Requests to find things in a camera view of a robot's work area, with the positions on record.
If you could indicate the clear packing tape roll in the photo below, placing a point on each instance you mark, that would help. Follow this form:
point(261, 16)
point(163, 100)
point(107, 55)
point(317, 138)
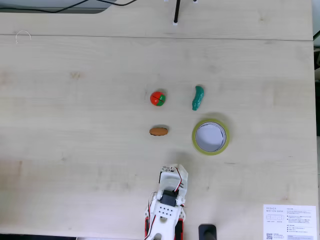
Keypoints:
point(194, 136)

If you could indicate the white printed paper sheet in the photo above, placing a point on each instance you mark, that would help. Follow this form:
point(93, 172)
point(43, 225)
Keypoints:
point(287, 225)

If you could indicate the black camera stand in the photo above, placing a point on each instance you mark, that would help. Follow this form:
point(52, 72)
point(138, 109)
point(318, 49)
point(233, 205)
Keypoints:
point(176, 12)

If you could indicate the toy hamburger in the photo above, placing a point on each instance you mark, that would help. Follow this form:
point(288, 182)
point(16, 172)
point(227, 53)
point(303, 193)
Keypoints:
point(158, 131)

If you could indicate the black monitor stand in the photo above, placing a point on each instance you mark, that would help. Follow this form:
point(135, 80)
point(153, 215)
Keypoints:
point(207, 231)

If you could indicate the green toy cucumber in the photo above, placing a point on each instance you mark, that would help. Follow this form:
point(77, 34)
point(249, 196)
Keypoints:
point(198, 98)

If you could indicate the red toy strawberry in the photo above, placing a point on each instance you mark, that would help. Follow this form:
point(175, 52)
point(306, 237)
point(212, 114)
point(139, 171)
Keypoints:
point(156, 98)

